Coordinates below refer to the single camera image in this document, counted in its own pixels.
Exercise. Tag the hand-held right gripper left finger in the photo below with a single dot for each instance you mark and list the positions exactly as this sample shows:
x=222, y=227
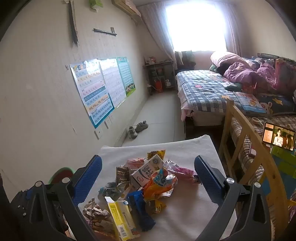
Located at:
x=89, y=180

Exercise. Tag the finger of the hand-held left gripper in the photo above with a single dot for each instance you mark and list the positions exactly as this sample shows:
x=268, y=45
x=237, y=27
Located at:
x=20, y=204

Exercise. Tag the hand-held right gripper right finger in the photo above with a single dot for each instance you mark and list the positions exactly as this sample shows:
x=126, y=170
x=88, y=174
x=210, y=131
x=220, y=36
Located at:
x=208, y=179

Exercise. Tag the silver and blue wrapper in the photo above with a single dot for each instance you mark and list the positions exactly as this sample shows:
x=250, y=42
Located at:
x=111, y=191

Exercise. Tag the pink plastic wrapper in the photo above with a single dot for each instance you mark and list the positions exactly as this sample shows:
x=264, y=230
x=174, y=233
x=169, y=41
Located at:
x=182, y=172

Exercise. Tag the green bowl with red inside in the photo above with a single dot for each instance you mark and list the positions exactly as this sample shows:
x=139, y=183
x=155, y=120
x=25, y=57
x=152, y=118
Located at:
x=61, y=173

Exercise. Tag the silver foil wrapper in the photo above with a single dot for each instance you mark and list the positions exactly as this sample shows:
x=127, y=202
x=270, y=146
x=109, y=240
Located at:
x=94, y=209

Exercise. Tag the orange snack wrapper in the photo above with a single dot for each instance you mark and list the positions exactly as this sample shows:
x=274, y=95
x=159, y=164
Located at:
x=159, y=185

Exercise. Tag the yellow medicine box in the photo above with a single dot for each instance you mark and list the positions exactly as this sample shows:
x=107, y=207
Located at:
x=122, y=217

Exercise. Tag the pink strawberry print carton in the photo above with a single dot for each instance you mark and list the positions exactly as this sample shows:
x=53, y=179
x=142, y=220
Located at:
x=135, y=161

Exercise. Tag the yellow snack wrapper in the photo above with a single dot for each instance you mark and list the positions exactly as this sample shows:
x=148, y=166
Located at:
x=156, y=154

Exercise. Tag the small yellow printed wrapper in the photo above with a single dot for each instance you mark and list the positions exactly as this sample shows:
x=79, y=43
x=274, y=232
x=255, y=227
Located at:
x=156, y=206

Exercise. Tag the white and blue milk carton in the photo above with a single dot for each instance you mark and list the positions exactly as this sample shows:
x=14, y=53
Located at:
x=148, y=171

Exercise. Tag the blue plastic wrapper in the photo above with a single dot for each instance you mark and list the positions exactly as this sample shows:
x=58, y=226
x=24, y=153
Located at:
x=141, y=210

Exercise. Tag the white towel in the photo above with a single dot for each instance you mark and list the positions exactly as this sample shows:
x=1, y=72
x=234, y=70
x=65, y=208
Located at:
x=192, y=208

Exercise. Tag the pink bed sheet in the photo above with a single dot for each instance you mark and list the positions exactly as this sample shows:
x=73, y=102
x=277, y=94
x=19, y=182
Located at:
x=186, y=106

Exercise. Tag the white scissors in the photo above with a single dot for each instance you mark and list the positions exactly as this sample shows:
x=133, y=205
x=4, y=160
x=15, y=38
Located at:
x=257, y=121

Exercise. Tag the smartphone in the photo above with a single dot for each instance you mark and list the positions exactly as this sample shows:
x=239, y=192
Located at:
x=278, y=136

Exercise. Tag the children's picture book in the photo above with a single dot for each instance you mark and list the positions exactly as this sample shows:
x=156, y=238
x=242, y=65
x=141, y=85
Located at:
x=251, y=103

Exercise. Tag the navy cartoon pillow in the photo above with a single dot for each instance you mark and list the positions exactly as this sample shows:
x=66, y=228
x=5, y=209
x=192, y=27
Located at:
x=277, y=103

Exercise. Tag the red bucket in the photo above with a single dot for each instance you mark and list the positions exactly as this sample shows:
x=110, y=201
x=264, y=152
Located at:
x=158, y=84

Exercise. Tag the purple quilt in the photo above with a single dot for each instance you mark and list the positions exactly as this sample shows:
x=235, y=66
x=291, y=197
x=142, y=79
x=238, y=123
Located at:
x=242, y=74

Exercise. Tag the pink pillow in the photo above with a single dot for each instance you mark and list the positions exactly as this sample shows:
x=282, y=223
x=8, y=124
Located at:
x=225, y=59

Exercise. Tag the metal shelf table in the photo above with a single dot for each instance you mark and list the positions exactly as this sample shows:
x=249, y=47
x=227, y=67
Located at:
x=159, y=63

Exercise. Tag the pale pink curtain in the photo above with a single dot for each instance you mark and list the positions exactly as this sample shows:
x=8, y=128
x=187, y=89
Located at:
x=233, y=27
x=159, y=34

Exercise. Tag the white wall socket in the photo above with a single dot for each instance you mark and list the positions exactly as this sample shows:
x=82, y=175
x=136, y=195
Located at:
x=106, y=124
x=112, y=118
x=99, y=134

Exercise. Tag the wooden bed rail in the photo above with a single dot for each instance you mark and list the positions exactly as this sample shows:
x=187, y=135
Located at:
x=233, y=125

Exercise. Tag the blue learning wall poster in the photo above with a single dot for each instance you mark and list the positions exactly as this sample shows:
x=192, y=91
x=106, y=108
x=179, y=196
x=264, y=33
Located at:
x=94, y=92

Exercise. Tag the white learning wall poster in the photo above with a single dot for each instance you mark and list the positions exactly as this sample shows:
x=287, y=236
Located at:
x=113, y=81

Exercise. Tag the green learning wall poster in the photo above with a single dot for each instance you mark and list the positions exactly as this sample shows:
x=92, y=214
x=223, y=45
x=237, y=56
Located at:
x=126, y=76

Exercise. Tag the black wall rail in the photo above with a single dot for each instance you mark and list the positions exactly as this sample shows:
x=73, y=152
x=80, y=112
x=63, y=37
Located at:
x=105, y=31

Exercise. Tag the wall air conditioner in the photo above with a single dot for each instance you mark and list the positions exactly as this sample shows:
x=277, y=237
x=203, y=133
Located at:
x=126, y=9

